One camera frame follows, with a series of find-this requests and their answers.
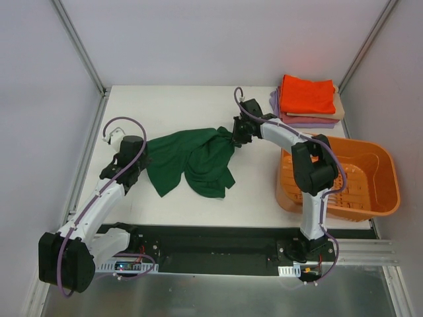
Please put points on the aluminium frame post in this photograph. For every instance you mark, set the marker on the aluminium frame post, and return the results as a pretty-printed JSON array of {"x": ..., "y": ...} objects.
[
  {"x": 369, "y": 40},
  {"x": 78, "y": 45}
]

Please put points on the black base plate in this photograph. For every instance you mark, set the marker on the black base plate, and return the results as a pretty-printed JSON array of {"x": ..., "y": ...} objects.
[{"x": 216, "y": 250}]

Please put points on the folded orange t shirt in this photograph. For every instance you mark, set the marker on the folded orange t shirt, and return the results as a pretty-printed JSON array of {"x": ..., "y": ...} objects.
[{"x": 300, "y": 96}]

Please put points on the right white cable duct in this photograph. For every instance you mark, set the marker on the right white cable duct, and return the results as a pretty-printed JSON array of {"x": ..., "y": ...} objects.
[{"x": 289, "y": 271}]

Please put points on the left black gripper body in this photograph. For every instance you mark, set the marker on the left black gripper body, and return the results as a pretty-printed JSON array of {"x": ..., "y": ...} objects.
[{"x": 141, "y": 158}]

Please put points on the dark green t shirt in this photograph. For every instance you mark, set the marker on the dark green t shirt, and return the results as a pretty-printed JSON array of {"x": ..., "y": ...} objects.
[{"x": 200, "y": 155}]

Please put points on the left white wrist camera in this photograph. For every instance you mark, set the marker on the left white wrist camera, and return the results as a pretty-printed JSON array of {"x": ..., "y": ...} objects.
[{"x": 114, "y": 138}]

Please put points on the folded beige t shirt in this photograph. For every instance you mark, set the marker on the folded beige t shirt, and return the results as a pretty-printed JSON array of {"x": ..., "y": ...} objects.
[{"x": 339, "y": 109}]

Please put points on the aluminium front rail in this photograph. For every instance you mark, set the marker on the aluminium front rail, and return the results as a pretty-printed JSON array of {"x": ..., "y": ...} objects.
[{"x": 367, "y": 252}]

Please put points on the folded lavender t shirt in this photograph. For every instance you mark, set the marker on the folded lavender t shirt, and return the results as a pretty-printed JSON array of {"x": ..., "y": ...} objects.
[{"x": 297, "y": 121}]

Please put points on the orange plastic basket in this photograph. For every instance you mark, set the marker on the orange plastic basket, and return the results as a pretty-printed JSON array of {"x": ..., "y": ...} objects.
[{"x": 372, "y": 188}]

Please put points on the left aluminium frame post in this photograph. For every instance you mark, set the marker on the left aluminium frame post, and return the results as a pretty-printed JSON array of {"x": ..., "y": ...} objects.
[{"x": 78, "y": 45}]

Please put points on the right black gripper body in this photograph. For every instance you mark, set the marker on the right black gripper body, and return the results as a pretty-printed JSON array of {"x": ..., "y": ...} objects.
[{"x": 238, "y": 131}]

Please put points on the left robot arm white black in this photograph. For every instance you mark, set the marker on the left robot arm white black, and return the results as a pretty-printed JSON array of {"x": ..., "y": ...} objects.
[{"x": 69, "y": 257}]

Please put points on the white cable duct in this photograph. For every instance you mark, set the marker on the white cable duct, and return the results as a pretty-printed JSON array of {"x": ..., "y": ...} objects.
[
  {"x": 289, "y": 271},
  {"x": 127, "y": 267}
]

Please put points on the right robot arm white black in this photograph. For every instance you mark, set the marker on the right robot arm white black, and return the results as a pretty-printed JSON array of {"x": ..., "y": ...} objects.
[{"x": 314, "y": 165}]

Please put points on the left white cable duct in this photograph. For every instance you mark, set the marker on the left white cable duct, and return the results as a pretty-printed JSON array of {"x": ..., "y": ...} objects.
[{"x": 127, "y": 267}]

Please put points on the right aluminium frame post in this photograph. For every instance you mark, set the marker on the right aluminium frame post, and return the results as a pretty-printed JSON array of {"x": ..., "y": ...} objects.
[{"x": 369, "y": 40}]

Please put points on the folded pink t shirt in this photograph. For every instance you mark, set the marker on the folded pink t shirt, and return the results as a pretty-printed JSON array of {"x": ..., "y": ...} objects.
[{"x": 315, "y": 120}]

